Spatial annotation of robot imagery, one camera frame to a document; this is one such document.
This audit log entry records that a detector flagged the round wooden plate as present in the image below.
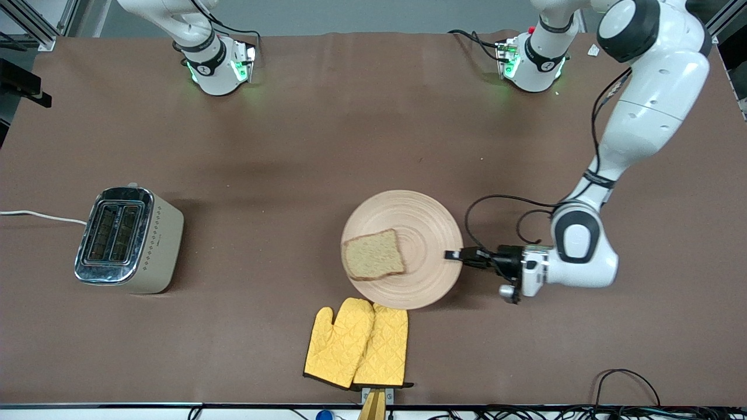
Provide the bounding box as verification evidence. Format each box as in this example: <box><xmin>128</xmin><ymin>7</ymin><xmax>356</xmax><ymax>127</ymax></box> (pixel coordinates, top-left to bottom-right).
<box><xmin>340</xmin><ymin>190</ymin><xmax>465</xmax><ymax>310</ymax></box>

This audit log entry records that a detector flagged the bread slice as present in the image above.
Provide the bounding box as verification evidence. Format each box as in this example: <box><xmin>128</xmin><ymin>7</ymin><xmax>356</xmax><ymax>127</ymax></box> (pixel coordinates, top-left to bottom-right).
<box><xmin>341</xmin><ymin>229</ymin><xmax>407</xmax><ymax>282</ymax></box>

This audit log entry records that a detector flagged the beige chrome toaster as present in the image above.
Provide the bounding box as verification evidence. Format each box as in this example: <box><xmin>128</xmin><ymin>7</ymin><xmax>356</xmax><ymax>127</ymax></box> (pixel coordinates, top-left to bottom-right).
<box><xmin>74</xmin><ymin>183</ymin><xmax>185</xmax><ymax>295</ymax></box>

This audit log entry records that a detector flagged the yellow quilted oven mitt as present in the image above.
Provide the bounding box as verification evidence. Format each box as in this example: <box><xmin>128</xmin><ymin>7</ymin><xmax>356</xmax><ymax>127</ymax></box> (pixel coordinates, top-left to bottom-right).
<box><xmin>303</xmin><ymin>297</ymin><xmax>375</xmax><ymax>390</ymax></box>
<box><xmin>352</xmin><ymin>303</ymin><xmax>415</xmax><ymax>390</ymax></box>

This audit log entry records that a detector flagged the brown table cover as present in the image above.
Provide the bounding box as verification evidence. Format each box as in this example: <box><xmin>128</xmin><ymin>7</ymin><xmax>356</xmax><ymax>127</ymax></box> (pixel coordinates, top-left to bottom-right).
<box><xmin>0</xmin><ymin>29</ymin><xmax>747</xmax><ymax>407</ymax></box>

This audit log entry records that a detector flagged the aluminium frame profile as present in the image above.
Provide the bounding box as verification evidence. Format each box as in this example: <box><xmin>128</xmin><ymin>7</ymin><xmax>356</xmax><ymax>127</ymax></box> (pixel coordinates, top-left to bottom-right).
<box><xmin>0</xmin><ymin>0</ymin><xmax>79</xmax><ymax>52</ymax></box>
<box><xmin>703</xmin><ymin>0</ymin><xmax>747</xmax><ymax>44</ymax></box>

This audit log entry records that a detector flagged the white toaster power cable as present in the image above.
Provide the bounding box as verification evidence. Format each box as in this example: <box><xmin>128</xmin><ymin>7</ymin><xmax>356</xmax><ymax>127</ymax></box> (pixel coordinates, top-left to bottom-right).
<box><xmin>0</xmin><ymin>210</ymin><xmax>88</xmax><ymax>226</ymax></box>

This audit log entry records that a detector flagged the black looped cable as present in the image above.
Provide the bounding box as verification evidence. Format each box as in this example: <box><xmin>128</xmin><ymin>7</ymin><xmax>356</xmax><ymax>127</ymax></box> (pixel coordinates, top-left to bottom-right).
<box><xmin>594</xmin><ymin>369</ymin><xmax>662</xmax><ymax>407</ymax></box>

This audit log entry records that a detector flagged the black cables bundle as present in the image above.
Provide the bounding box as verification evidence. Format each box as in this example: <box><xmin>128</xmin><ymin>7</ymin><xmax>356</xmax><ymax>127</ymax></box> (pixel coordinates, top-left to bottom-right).
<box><xmin>426</xmin><ymin>404</ymin><xmax>747</xmax><ymax>420</ymax></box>

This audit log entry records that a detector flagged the black table edge rail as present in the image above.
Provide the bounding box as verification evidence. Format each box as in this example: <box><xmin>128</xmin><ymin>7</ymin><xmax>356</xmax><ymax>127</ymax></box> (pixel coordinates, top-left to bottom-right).
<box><xmin>0</xmin><ymin>401</ymin><xmax>747</xmax><ymax>409</ymax></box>

